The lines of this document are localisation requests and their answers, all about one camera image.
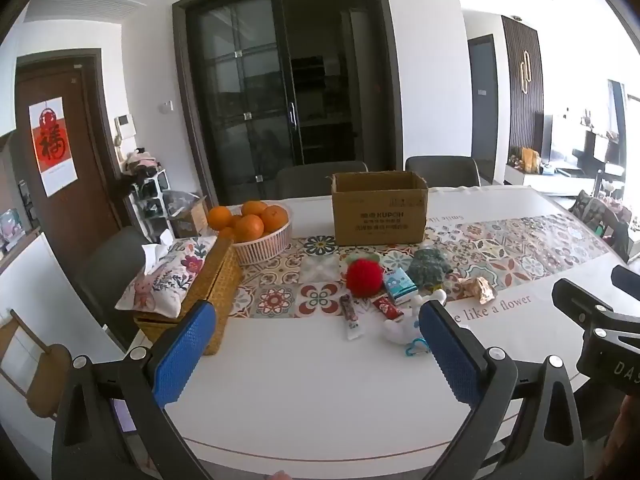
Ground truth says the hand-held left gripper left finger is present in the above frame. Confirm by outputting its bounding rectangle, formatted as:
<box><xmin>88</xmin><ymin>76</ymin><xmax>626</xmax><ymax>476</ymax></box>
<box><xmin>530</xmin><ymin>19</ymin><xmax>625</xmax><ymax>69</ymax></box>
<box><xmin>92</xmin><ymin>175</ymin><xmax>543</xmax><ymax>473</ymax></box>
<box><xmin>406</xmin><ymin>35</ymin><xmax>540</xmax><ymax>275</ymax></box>
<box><xmin>52</xmin><ymin>300</ymin><xmax>218</xmax><ymax>480</ymax></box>

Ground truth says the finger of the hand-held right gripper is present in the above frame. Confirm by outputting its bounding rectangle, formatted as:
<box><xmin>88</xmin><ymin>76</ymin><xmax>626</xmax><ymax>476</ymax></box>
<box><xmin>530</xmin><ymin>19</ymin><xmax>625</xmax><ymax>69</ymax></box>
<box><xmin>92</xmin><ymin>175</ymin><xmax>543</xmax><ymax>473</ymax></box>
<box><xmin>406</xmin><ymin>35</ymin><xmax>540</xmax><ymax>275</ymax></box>
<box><xmin>552</xmin><ymin>278</ymin><xmax>640</xmax><ymax>341</ymax></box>
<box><xmin>611</xmin><ymin>265</ymin><xmax>640</xmax><ymax>301</ymax></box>

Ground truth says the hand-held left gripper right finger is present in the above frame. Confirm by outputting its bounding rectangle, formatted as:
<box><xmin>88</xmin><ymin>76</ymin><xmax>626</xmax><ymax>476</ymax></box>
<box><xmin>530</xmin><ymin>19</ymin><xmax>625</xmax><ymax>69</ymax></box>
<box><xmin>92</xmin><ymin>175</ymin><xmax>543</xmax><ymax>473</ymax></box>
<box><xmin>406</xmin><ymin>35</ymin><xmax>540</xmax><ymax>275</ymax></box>
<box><xmin>417</xmin><ymin>302</ymin><xmax>586</xmax><ymax>480</ymax></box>

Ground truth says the white plush toy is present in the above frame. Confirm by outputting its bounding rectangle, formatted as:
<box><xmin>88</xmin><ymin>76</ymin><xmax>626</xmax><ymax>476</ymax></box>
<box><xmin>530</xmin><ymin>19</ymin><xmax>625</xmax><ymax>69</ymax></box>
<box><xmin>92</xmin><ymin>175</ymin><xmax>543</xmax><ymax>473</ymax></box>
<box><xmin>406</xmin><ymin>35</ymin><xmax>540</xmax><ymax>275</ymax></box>
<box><xmin>382</xmin><ymin>290</ymin><xmax>446</xmax><ymax>346</ymax></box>

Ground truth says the brown snack packet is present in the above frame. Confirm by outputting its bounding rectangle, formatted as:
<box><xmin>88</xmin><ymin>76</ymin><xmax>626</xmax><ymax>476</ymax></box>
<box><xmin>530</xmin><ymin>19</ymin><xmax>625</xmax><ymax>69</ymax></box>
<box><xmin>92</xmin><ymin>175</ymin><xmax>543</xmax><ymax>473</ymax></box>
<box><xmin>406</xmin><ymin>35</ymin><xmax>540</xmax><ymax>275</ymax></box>
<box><xmin>460</xmin><ymin>277</ymin><xmax>496</xmax><ymax>306</ymax></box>

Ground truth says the blue tissue pack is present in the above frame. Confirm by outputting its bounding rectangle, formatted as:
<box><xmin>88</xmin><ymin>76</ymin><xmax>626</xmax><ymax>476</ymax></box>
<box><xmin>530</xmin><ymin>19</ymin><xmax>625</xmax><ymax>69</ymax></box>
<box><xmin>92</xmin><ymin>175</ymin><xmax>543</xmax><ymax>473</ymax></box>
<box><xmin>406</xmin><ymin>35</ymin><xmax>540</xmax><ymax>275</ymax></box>
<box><xmin>384</xmin><ymin>268</ymin><xmax>418</xmax><ymax>306</ymax></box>

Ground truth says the red strawberry plush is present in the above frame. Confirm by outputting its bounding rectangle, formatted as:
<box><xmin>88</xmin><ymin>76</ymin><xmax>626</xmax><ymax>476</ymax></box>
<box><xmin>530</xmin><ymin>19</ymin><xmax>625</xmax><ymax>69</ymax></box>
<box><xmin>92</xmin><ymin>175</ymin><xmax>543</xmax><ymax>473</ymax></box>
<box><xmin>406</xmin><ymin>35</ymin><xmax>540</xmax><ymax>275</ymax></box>
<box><xmin>346</xmin><ymin>255</ymin><xmax>385</xmax><ymax>297</ymax></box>

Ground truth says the brown cardboard box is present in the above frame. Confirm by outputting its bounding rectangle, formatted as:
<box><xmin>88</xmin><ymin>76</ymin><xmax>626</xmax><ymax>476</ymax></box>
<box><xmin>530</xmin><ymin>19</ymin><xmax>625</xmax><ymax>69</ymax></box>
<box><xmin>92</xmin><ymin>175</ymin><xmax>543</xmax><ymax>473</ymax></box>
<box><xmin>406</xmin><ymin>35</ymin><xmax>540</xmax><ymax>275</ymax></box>
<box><xmin>331</xmin><ymin>171</ymin><xmax>429</xmax><ymax>247</ymax></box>

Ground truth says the chair with patterned cushion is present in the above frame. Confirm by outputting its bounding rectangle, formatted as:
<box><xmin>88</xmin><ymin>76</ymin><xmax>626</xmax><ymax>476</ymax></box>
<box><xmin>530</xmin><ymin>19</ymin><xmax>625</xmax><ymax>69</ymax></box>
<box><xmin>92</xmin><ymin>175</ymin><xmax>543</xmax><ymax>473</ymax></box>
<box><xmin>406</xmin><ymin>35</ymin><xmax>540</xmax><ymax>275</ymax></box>
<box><xmin>570</xmin><ymin>190</ymin><xmax>632</xmax><ymax>263</ymax></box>

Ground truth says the red snack bar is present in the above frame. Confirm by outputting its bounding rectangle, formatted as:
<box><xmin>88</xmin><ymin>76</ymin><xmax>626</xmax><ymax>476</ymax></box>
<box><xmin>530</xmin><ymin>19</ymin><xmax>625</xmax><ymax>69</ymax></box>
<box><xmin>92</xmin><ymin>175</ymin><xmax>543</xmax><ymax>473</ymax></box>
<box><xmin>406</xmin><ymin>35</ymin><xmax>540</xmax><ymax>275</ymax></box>
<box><xmin>371</xmin><ymin>296</ymin><xmax>405</xmax><ymax>321</ymax></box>

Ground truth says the woven wicker tissue box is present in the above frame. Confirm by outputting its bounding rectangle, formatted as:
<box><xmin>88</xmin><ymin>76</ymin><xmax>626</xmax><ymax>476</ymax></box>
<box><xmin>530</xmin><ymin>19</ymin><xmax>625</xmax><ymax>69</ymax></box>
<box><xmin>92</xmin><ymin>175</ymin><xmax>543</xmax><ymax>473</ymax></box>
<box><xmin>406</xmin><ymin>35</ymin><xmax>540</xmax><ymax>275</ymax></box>
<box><xmin>132</xmin><ymin>237</ymin><xmax>243</xmax><ymax>356</ymax></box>

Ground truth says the floral tissue box cover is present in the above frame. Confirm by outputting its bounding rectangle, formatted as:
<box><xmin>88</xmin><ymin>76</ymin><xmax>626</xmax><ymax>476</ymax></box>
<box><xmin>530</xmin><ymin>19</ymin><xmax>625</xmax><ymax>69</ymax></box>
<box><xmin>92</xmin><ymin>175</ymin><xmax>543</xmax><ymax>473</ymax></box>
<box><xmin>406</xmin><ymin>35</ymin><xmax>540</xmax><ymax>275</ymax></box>
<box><xmin>115</xmin><ymin>230</ymin><xmax>218</xmax><ymax>318</ymax></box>

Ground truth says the long tube sachet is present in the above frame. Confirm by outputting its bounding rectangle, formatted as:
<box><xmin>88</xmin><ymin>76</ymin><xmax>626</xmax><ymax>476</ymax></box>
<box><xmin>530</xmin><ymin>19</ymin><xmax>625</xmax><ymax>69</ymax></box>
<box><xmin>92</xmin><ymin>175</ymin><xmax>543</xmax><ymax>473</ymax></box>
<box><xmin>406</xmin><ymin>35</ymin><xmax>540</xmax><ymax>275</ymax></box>
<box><xmin>340</xmin><ymin>295</ymin><xmax>362</xmax><ymax>342</ymax></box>

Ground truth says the patterned table runner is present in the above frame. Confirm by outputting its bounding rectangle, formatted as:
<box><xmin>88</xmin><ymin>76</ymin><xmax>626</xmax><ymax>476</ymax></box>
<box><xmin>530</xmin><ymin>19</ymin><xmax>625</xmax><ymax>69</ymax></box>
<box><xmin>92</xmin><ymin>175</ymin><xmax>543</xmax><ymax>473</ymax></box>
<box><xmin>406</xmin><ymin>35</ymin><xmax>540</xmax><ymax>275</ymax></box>
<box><xmin>235</xmin><ymin>212</ymin><xmax>616</xmax><ymax>318</ymax></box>

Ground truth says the grey dining chair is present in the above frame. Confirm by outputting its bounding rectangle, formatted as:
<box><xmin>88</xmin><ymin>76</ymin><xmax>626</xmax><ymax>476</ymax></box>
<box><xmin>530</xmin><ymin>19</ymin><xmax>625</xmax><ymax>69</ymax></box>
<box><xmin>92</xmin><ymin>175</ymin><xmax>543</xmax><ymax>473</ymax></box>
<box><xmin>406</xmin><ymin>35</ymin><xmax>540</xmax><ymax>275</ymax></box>
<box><xmin>75</xmin><ymin>225</ymin><xmax>151</xmax><ymax>351</ymax></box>
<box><xmin>276</xmin><ymin>161</ymin><xmax>369</xmax><ymax>200</ymax></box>
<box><xmin>405</xmin><ymin>156</ymin><xmax>481</xmax><ymax>188</ymax></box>

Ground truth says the white fruit basket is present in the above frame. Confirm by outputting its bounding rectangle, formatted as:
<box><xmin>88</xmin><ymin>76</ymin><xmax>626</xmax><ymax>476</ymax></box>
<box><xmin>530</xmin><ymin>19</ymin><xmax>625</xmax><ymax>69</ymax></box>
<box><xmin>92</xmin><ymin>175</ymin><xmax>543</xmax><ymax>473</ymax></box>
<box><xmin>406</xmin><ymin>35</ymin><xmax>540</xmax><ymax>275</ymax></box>
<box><xmin>227</xmin><ymin>201</ymin><xmax>293</xmax><ymax>267</ymax></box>

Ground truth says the open cardboard box with bag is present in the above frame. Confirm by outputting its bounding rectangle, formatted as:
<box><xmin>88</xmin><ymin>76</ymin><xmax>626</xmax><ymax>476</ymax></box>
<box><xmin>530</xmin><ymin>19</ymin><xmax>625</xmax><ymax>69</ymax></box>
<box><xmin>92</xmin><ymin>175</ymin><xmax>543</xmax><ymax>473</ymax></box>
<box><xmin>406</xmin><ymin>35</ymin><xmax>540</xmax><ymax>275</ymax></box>
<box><xmin>162</xmin><ymin>191</ymin><xmax>208</xmax><ymax>238</ymax></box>

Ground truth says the white tablecloth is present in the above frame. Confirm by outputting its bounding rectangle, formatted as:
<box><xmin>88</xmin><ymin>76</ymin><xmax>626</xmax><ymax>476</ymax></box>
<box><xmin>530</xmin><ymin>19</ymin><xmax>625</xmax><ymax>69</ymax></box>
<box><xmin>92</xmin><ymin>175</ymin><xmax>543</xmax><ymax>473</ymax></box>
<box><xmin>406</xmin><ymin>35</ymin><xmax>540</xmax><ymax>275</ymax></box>
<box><xmin>125</xmin><ymin>185</ymin><xmax>640</xmax><ymax>480</ymax></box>

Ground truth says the white tv cabinet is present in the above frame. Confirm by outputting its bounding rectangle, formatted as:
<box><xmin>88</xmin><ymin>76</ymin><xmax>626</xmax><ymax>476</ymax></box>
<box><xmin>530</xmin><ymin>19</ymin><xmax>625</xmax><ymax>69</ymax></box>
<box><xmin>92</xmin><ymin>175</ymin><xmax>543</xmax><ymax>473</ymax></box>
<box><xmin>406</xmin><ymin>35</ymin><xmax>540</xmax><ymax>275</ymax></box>
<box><xmin>504</xmin><ymin>160</ymin><xmax>601</xmax><ymax>198</ymax></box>

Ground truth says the wooden chair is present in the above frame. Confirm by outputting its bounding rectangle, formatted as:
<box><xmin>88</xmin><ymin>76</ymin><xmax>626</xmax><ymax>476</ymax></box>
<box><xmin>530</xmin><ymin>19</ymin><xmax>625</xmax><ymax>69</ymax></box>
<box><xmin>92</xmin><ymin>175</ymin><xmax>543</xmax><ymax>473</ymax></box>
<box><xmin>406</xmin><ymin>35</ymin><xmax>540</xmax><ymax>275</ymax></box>
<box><xmin>0</xmin><ymin>310</ymin><xmax>73</xmax><ymax>421</ymax></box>

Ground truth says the pile of oranges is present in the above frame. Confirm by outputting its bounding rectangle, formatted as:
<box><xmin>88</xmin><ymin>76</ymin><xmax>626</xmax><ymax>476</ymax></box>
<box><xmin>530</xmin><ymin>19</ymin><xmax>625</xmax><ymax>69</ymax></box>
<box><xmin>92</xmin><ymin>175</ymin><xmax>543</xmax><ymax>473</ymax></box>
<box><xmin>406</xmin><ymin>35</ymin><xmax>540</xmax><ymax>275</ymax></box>
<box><xmin>207</xmin><ymin>200</ymin><xmax>290</xmax><ymax>243</ymax></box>

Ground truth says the white shoe rack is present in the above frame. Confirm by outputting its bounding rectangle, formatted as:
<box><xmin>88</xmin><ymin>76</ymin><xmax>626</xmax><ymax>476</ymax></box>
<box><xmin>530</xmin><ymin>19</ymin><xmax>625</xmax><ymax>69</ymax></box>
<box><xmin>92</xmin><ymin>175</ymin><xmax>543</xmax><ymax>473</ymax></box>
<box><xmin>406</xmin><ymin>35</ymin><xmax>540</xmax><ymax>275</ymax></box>
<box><xmin>125</xmin><ymin>170</ymin><xmax>168</xmax><ymax>241</ymax></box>

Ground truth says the pile of clothes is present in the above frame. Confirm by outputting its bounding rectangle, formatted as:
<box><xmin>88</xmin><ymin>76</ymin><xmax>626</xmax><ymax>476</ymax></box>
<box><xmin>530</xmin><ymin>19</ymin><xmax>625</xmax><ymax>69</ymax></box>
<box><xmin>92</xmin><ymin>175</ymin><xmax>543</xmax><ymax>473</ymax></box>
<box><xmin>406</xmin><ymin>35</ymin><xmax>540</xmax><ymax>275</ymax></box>
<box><xmin>122</xmin><ymin>149</ymin><xmax>162</xmax><ymax>177</ymax></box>

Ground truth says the brown entrance door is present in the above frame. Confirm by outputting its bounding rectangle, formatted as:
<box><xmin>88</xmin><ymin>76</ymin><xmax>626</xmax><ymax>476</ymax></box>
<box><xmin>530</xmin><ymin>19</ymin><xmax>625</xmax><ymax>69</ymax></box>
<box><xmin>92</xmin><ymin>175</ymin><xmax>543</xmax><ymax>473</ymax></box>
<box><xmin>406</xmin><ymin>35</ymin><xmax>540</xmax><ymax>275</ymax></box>
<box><xmin>15</xmin><ymin>50</ymin><xmax>123</xmax><ymax>276</ymax></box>

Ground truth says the dark interior door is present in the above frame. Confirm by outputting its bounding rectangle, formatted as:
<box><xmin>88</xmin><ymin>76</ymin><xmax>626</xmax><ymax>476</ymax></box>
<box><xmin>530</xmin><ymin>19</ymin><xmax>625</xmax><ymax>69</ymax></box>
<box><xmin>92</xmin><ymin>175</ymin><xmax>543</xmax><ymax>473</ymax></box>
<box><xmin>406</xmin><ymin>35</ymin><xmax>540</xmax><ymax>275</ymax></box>
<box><xmin>468</xmin><ymin>36</ymin><xmax>499</xmax><ymax>171</ymax></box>

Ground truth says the dark glass sliding door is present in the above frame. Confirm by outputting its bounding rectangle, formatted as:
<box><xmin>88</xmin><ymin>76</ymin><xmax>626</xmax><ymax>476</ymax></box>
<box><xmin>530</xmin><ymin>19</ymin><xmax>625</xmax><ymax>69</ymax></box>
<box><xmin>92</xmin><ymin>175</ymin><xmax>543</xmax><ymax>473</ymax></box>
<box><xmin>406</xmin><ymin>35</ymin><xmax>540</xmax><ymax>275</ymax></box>
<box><xmin>172</xmin><ymin>0</ymin><xmax>403</xmax><ymax>206</ymax></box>

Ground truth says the dark slatted wall panel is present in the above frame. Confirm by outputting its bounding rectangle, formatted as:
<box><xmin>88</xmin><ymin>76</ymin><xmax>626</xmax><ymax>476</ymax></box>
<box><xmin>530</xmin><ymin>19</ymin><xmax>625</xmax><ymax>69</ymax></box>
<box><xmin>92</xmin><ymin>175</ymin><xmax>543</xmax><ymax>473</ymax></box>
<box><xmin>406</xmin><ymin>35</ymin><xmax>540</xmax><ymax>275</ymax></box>
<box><xmin>502</xmin><ymin>16</ymin><xmax>545</xmax><ymax>161</ymax></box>

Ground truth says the white wall intercom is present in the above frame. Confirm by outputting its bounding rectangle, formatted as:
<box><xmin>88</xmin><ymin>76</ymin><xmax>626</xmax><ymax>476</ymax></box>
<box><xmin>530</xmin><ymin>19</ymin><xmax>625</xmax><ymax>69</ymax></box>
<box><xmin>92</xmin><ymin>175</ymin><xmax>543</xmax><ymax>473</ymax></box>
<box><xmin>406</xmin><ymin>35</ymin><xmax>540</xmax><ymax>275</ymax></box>
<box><xmin>115</xmin><ymin>116</ymin><xmax>137</xmax><ymax>147</ymax></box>

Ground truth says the red and white wall calendar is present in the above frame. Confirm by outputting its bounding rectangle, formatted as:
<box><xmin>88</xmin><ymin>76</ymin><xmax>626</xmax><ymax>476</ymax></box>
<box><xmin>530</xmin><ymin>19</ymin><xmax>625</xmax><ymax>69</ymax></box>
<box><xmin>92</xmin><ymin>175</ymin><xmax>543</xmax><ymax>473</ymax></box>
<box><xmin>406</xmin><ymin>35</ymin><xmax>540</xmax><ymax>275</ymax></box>
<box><xmin>28</xmin><ymin>96</ymin><xmax>78</xmax><ymax>197</ymax></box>

